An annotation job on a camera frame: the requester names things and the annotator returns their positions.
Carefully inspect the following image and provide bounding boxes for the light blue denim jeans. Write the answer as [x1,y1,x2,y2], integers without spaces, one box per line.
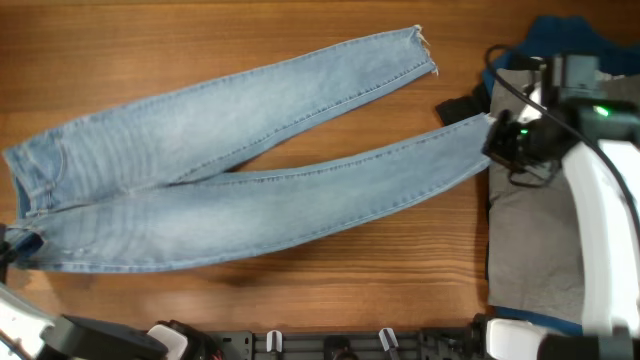
[3,26,489,273]

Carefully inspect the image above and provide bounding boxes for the black garment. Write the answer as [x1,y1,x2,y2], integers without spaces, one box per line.
[435,83,491,126]

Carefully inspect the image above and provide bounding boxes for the dark blue garment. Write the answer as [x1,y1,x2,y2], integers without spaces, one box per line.
[488,16,639,335]

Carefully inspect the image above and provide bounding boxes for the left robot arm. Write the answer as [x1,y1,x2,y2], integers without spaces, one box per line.
[1,240,225,360]

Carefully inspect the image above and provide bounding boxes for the grey shorts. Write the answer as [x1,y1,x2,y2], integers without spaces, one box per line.
[487,67,640,326]

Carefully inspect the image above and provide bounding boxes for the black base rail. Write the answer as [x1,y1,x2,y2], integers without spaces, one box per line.
[209,328,485,360]

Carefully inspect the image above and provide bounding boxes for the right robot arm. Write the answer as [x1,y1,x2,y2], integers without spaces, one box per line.
[483,53,639,359]

